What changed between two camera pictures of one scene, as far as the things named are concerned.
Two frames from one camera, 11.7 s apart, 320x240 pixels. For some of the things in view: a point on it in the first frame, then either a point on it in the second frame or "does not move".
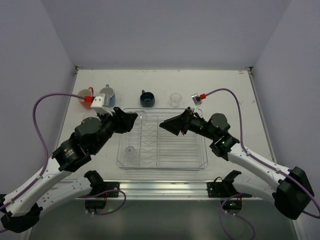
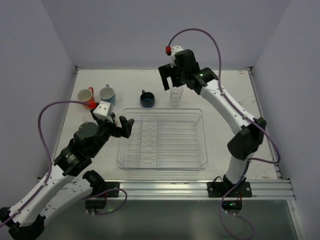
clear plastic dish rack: [148, 145] does not move
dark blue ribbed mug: [147, 99] does not move
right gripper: [187, 122] → [173, 74]
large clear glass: [90, 113] does not move
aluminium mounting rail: [253, 189] does not move
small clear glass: [141, 119] → [175, 94]
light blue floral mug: [109, 96] does not move
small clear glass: [175, 98] does not move
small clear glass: [131, 154] → [176, 92]
